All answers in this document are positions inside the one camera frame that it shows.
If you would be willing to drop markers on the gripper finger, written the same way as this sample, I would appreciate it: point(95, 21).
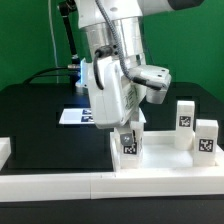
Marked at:
point(126, 136)

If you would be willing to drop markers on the white front fence bar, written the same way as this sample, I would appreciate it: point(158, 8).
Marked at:
point(197, 181)

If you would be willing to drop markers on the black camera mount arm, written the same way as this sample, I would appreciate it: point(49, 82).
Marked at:
point(66, 7)

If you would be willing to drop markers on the white square tabletop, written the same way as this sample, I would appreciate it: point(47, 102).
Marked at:
point(158, 152)

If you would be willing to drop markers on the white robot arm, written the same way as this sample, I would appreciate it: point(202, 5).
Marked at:
point(113, 30)

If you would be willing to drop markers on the white left fence bar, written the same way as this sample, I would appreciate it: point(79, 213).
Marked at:
point(5, 150)

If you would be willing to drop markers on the white sheet with fiducial markers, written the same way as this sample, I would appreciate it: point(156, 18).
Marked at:
point(83, 116)

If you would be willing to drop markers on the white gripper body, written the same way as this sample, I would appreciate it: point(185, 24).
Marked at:
point(113, 97)

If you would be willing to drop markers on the white fence bar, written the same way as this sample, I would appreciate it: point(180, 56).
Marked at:
point(5, 150)
point(197, 181)

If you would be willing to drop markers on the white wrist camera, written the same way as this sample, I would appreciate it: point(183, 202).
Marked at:
point(156, 80)

